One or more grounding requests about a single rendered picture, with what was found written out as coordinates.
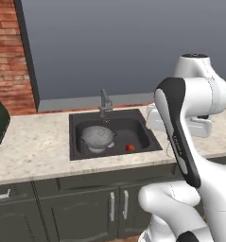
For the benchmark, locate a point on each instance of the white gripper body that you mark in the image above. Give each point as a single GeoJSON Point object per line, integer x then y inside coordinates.
{"type": "Point", "coordinates": [153, 119]}

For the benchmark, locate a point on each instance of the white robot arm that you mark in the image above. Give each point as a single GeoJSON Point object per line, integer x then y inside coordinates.
{"type": "Point", "coordinates": [212, 192]}

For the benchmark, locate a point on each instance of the dark grey sink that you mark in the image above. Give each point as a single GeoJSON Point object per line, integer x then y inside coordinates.
{"type": "Point", "coordinates": [136, 126]}

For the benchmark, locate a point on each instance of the white colander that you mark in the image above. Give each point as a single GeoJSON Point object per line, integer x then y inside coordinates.
{"type": "Point", "coordinates": [97, 137]}

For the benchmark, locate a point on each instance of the red round fruit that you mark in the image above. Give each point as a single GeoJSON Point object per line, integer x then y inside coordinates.
{"type": "Point", "coordinates": [130, 147]}

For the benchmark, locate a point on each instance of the grey metal tap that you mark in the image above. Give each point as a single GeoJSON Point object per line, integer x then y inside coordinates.
{"type": "Point", "coordinates": [105, 104]}

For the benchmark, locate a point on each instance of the wide dark green drawer front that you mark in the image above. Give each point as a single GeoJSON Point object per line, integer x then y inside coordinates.
{"type": "Point", "coordinates": [101, 178]}

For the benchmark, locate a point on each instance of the dark framed window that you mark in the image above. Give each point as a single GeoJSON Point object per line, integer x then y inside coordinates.
{"type": "Point", "coordinates": [117, 47]}

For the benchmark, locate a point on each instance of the dark green cupboard door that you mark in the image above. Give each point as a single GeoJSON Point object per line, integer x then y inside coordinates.
{"type": "Point", "coordinates": [131, 220]}
{"type": "Point", "coordinates": [13, 222]}
{"type": "Point", "coordinates": [76, 214]}

